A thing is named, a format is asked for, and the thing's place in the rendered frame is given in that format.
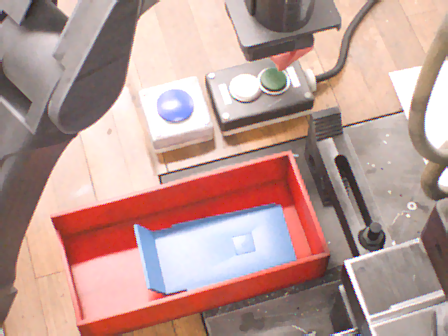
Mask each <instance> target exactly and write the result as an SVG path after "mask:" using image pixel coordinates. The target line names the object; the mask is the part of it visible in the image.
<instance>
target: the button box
mask: <svg viewBox="0 0 448 336"><path fill-rule="evenodd" d="M376 2H378V0H368V1H367V2H366V4H364V5H363V7H362V8H361V9H360V11H359V12H358V13H357V14H356V15H355V17H354V18H353V20H352V22H350V24H349V26H348V27H347V30H346V31H345V34H344V36H343V37H342V42H341V47H340V54H339V57H338V61H337V62H336V65H335V67H333V69H331V70H329V71H326V72H324V73H322V74H318V75H315V76H314V74H313V71H312V70H311V69H306V70H305V71H303V69H302V67H301V66H300V62H299V61H298V60H297V61H295V62H294V63H292V64H291V65H289V67H287V68H286V69H285V70H284V73H285V74H286V76H287V85H286V86H285V89H282V90H281V91H277V92H271V91H267V90H266V89H264V88H263V87H262V86H261V76H260V75H261V74H262V73H263V71H264V70H266V69H268V68H276V64H275V63H274V62H273V61H272V60H270V58H269V57H268V58H266V59H263V60H257V61H254V62H248V63H245V64H242V65H236V66H234V67H228V68H225V69H222V70H216V71H213V72H210V73H206V75H205V86H206V91H207V96H208V97H209V99H210V104H211V106H212V110H213V112H214V115H215V118H216V120H217V123H218V127H219V129H220V133H221V134H222V136H228V135H231V134H234V133H239V132H242V131H247V130H250V129H253V128H258V127H261V126H267V125H270V124H273V123H278V122H281V121H284V120H290V119H292V118H298V117H301V116H303V115H309V114H311V112H312V108H313V107H314V97H313V94H312V92H315V91H316V83H319V82H324V81H326V80H328V79H331V78H332V77H335V76H336V75H337V74H339V72H341V69H343V66H344V64H345V62H346V57H347V54H348V45H349V42H350V38H351V37H352V34H353V32H354V31H355V29H356V27H357V25H359V23H360V22H361V20H362V19H363V18H364V16H365V15H366V13H368V11H369V10H370V9H371V7H372V6H373V5H374V4H375V3H376ZM239 75H252V76H253V77H254V78H256V79H257V81H258V83H259V91H258V94H257V95H256V96H254V97H253V98H251V99H240V98H239V97H237V96H235V95H234V93H233V91H232V83H233V81H234V79H235V78H236V77H238V76H239Z"/></svg>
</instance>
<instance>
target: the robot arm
mask: <svg viewBox="0 0 448 336"><path fill-rule="evenodd" d="M160 1H161V0H79V1H78V2H77V4H76V7H75V8H74V11H73V12H72V14H71V17H70V18H69V17H68V16H67V15H66V14H64V12H62V10H60V9H59V8H57V2H58V0H0V336H6V335H5V331H4V327H3V323H4V322H5V319H7V316H8V314H9V311H10V310H11V306H12V305H13V303H14V300H15V298H16V296H17V293H18V289H16V288H15V286H13V284H14V283H15V279H16V276H17V261H18V258H19V256H18V255H19V252H20V250H21V245H22V243H23V239H24V237H25V234H26V232H27V229H28V227H29V224H30V222H31V219H32V217H33V215H34V212H35V210H36V207H37V206H38V202H39V201H40V199H41V196H42V194H43V191H44V189H45V186H46V184H47V182H48V179H49V178H50V174H51V173H52V170H53V168H55V165H56V163H57V161H58V160H59V158H60V156H62V153H63V152H64V150H65V149H66V148H67V146H68V145H69V143H70V142H72V140H73V139H74V138H76V137H77V135H78V134H79V132H82V131H83V130H84V129H87V128H89V127H91V126H92V125H93V124H95V123H97V121H99V119H102V117H103V116H105V114H106V113H107V112H108V111H110V108H112V106H113V105H114V104H115V102H116V101H117V100H118V97H120V94H121V92H122V91H123V87H124V86H125V84H126V77H127V74H128V69H129V62H130V59H131V53H132V47H133V43H134V39H135V32H136V28H137V25H138V21H139V20H140V16H142V15H143V14H145V13H146V11H148V10H149V9H150V8H152V7H153V6H154V5H156V3H159V2H160ZM225 9H226V12H227V15H228V18H229V19H231V22H232V24H233V25H234V29H235V31H236V35H237V41H238V43H239V47H240V49H241V50H242V52H243V55H244V58H245V60H247V61H249V62H253V61H255V60H261V59H264V58H267V57H269V58H270V60H272V61H273V62H274V63H275V64H276V68H277V70H278V71H279V72H280V71H284V70H285V69H286V68H287V67H289V65H291V64H292V63H294V62H295V61H297V60H298V59H299V58H301V57H302V56H305V54H307V53H309V52H310V51H312V50H313V48H314V44H315V38H314V36H313V33H319V32H321V31H327V30H330V29H335V28H336V29H337V32H339V31H340V29H341V25H342V17H341V15H340V14H339V11H338V10H337V7H336V5H335V3H334V1H333V0H225Z"/></svg>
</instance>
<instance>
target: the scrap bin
mask: <svg viewBox="0 0 448 336"><path fill-rule="evenodd" d="M270 203H276V205H277V204H281V206H282V211H283V214H284V217H285V222H286V224H287V229H288V231H289V234H290V239H291V241H292V246H293V248H294V251H295V256H296V258H297V261H292V262H290V263H287V264H282V265H279V266H276V267H271V268H269V269H264V270H261V271H259V272H254V273H251V274H249V275H244V276H241V277H236V278H234V279H231V280H226V281H223V282H218V283H215V284H213V285H208V286H205V287H200V288H198V289H195V290H190V291H188V292H187V291H184V292H178V293H175V294H168V295H165V296H163V294H159V293H157V292H155V291H150V290H148V289H147V284H146V281H145V278H144V271H143V268H142V264H141V257H140V253H139V250H138V243H137V240H136V233H135V229H134V225H135V224H138V225H140V226H141V227H145V228H146V229H148V230H151V231H156V230H162V229H166V228H169V227H172V225H175V224H179V223H182V222H189V221H192V220H199V219H202V218H206V217H212V216H216V215H220V214H226V213H229V212H237V211H239V210H243V209H250V208H253V207H257V206H264V205H267V204H270ZM50 220H51V221H52V223H53V227H54V228H55V231H56V237H57V240H58V246H59V249H60V252H61V258H62V261H63V264H64V270H65V273H66V276H67V282H68V286H69V288H70V294H71V298H72V301H73V306H74V310H75V313H76V318H77V322H76V327H77V328H78V330H79V333H80V335H81V336H118V335H120V334H121V335H123V334H125V333H128V332H133V331H135V330H140V329H143V328H147V327H150V326H155V325H157V324H162V323H165V322H167V321H169V322H170V321H172V320H175V319H179V318H182V317H187V316H189V315H194V314H197V313H200V312H205V311H207V310H212V309H215V308H217V307H222V306H225V305H230V304H232V303H235V302H240V301H242V300H247V299H250V298H252V297H257V296H260V295H265V294H268V293H270V292H275V291H277V290H280V289H285V288H287V287H292V286H295V285H297V284H302V283H305V282H307V281H313V280H315V279H318V278H323V277H324V276H325V273H326V268H327V265H328V260H329V258H330V255H331V254H330V252H329V248H328V246H327V245H326V241H325V239H324V235H323V233H322V232H321V227H320V226H319V222H318V220H317V218H316V214H315V212H314V208H313V207H312V205H311V201H310V199H309V195H308V193H307V192H306V187H305V186H304V182H303V180H302V178H301V174H300V173H299V171H298V167H297V165H296V161H295V159H294V158H293V153H292V152H291V151H290V150H289V151H286V152H281V153H278V154H275V155H270V156H267V157H264V158H259V159H256V160H251V161H248V162H245V163H240V164H237V165H234V166H229V167H226V168H223V169H218V170H215V171H210V172H207V173H204V174H199V175H196V176H193V177H188V178H185V179H180V180H177V181H175V182H169V183H166V184H164V185H158V186H155V187H150V188H147V189H144V190H139V191H136V192H131V193H128V194H125V195H120V196H117V197H114V198H109V199H107V200H101V201H99V202H96V203H90V204H88V205H82V206H79V207H77V208H72V209H69V210H64V211H61V212H56V213H53V214H50Z"/></svg>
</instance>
